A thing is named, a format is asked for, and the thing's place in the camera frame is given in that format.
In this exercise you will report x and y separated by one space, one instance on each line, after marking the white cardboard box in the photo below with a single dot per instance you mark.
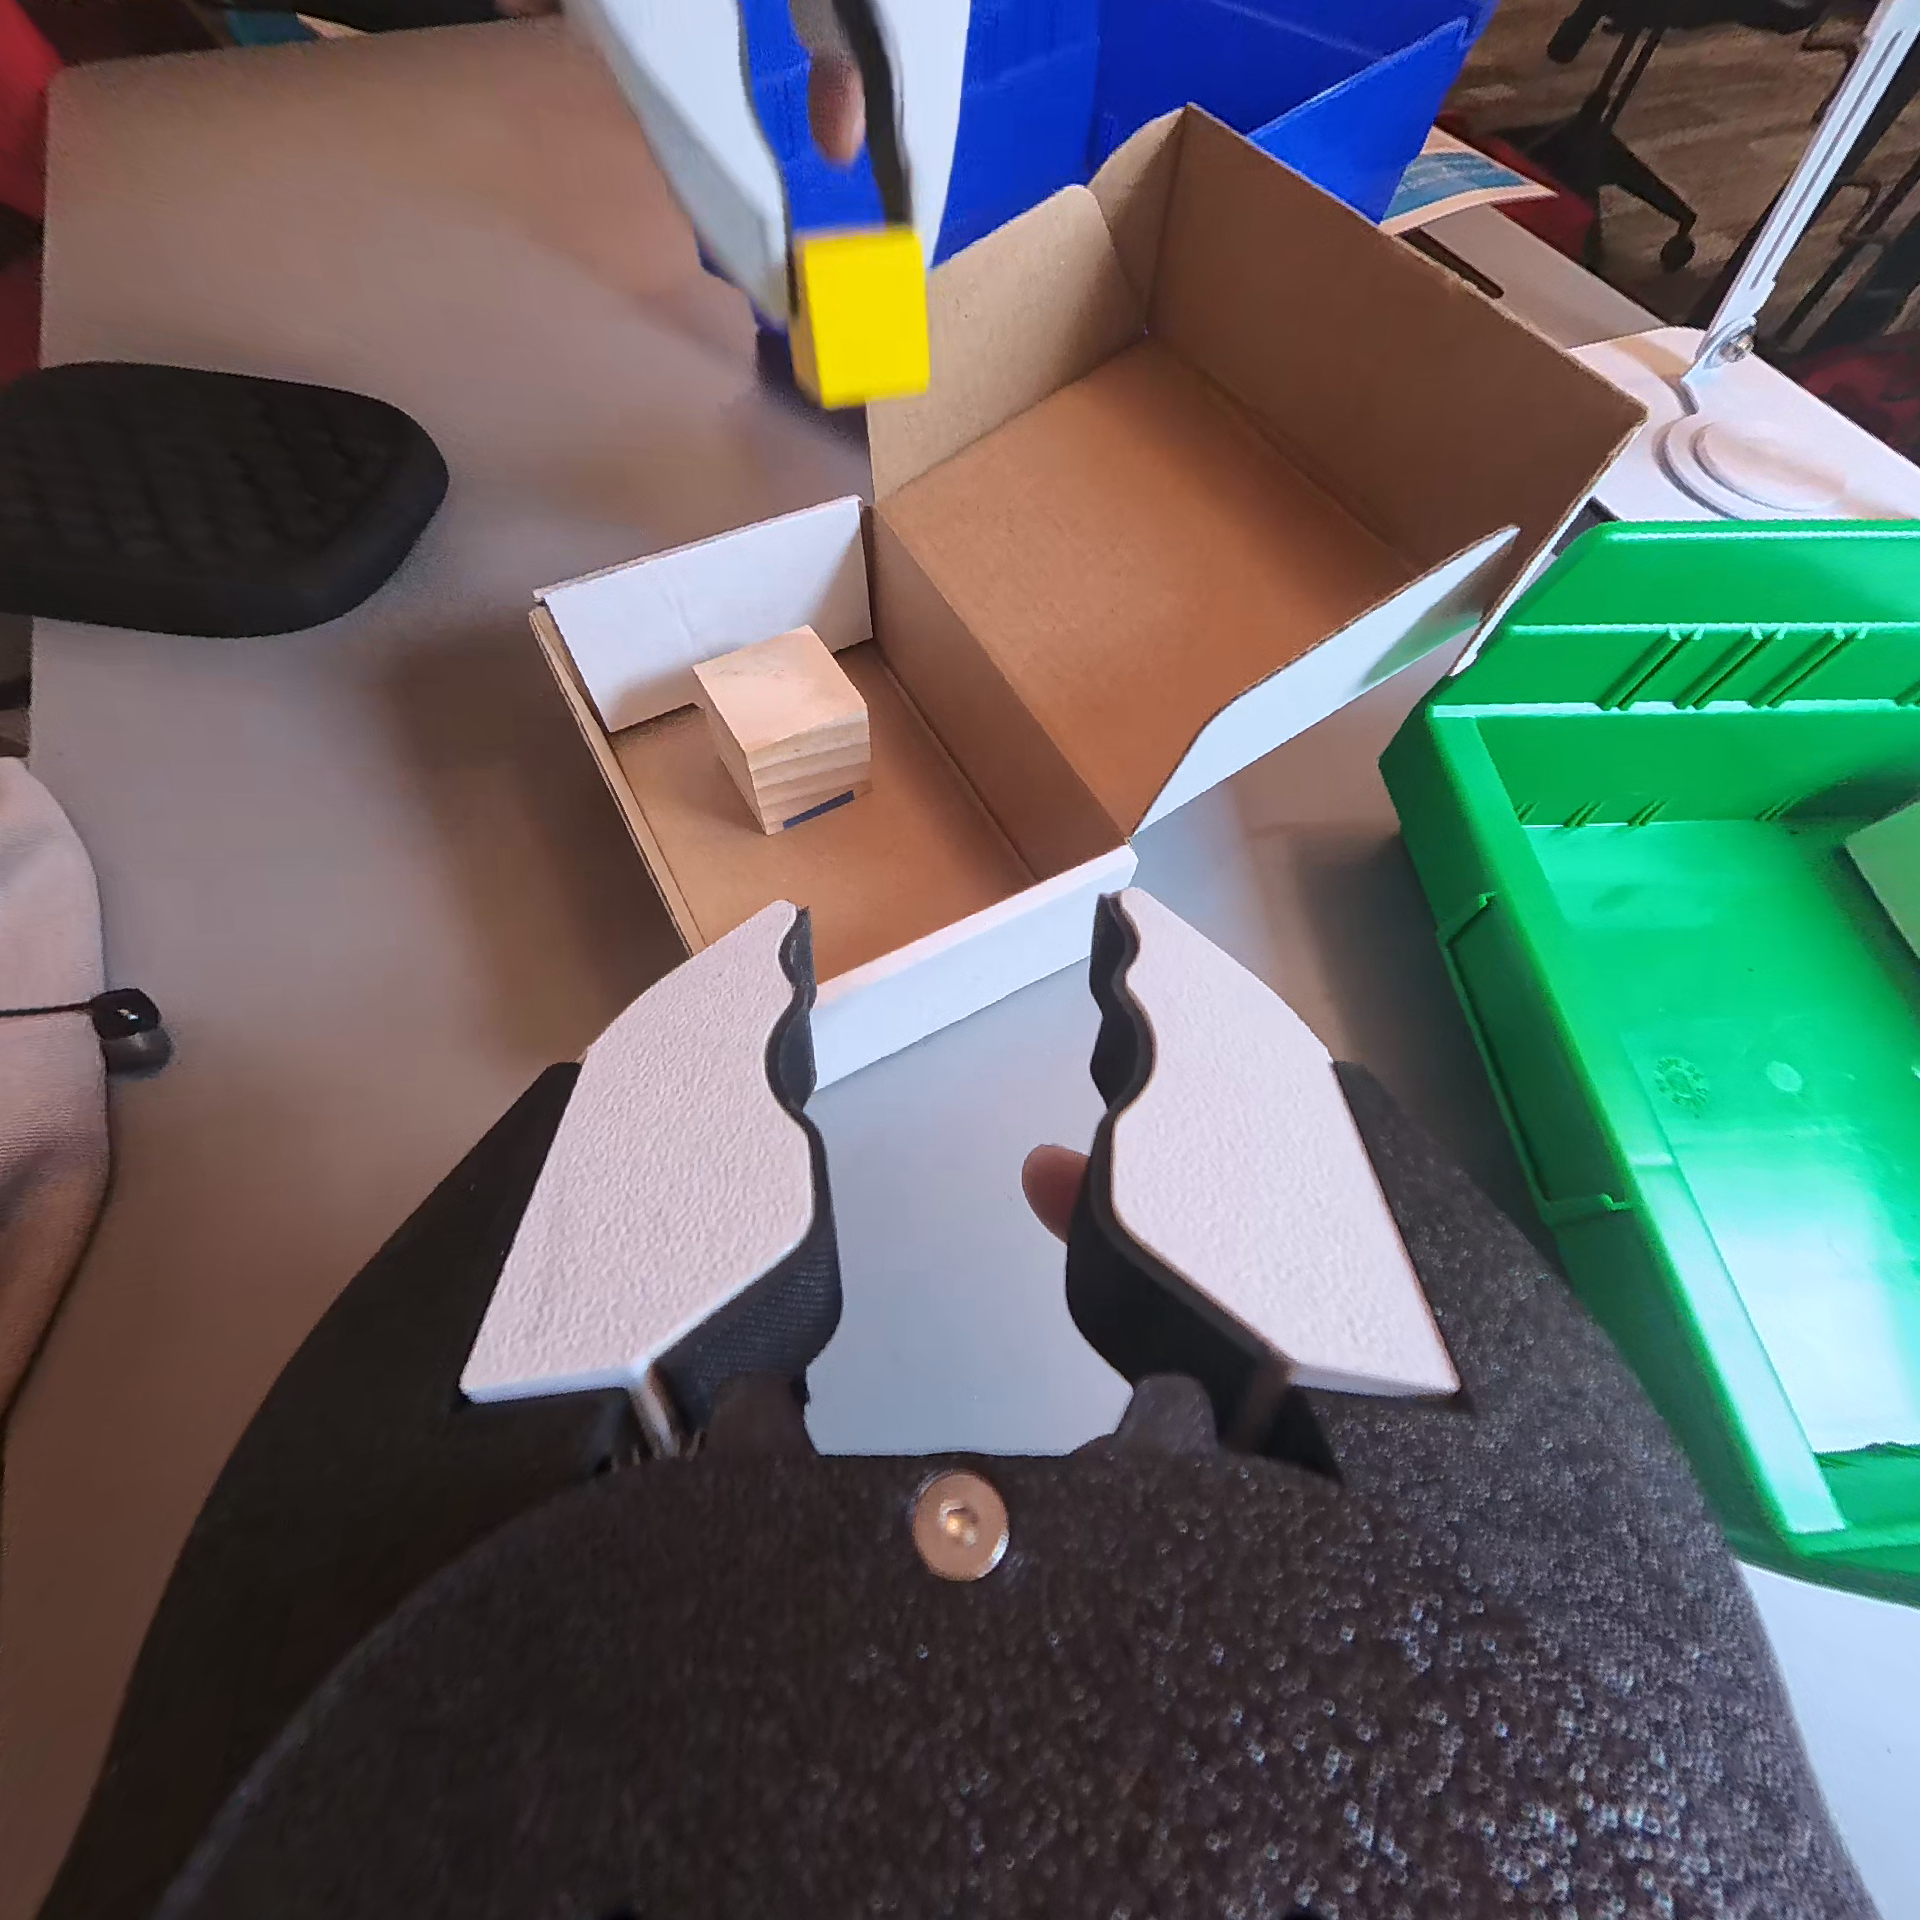
1893 885
1171 600

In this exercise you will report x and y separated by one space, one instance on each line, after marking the yellow cube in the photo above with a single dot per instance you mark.
863 316

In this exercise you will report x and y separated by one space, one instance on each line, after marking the person's left hand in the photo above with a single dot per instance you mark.
840 106

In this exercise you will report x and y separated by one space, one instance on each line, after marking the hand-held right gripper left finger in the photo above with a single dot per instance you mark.
662 1186

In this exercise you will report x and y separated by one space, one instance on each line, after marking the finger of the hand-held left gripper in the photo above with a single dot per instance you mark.
933 106
673 119

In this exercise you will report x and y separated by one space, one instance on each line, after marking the white side table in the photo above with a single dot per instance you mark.
1558 285

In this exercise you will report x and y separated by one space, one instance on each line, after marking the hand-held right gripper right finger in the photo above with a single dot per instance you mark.
1244 1186

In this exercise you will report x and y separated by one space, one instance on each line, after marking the black mesh armrest pad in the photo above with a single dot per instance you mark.
194 495

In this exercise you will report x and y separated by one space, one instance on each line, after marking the blue plastic bin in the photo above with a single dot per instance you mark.
1200 76

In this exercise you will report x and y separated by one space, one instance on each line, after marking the person in beige hoodie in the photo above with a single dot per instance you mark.
45 1078

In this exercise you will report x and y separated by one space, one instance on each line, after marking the natural wooden cube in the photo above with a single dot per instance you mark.
780 721

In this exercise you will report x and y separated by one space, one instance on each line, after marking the small box with blue label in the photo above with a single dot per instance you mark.
1469 180

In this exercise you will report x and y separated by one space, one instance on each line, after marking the black office chair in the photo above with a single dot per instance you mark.
1620 165

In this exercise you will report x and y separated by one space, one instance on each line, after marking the green plastic bin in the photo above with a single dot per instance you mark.
1651 1050

